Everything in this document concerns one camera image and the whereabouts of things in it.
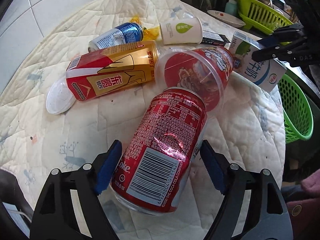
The white ceramic bowl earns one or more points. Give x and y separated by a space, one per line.
227 18

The red plastic snack cup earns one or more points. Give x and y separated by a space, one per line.
205 71

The white plastic lid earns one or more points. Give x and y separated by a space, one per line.
59 98

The white blue milk carton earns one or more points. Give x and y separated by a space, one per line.
265 74

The white paper cup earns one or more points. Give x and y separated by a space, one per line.
183 31

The black cigarette box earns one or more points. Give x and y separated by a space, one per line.
214 39

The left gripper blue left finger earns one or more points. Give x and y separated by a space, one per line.
105 165

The lime green dish rack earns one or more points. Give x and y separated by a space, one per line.
260 16

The blue silver drink can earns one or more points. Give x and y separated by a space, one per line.
122 34

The cream quilted mat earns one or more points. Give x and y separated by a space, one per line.
39 38

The green plastic waste basket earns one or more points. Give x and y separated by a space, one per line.
298 119

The red cola can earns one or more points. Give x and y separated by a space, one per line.
154 168

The yellow plastic wrapper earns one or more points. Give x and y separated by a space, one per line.
149 34

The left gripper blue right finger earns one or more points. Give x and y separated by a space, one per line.
215 164

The red gold drink bottle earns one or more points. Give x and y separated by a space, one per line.
111 69

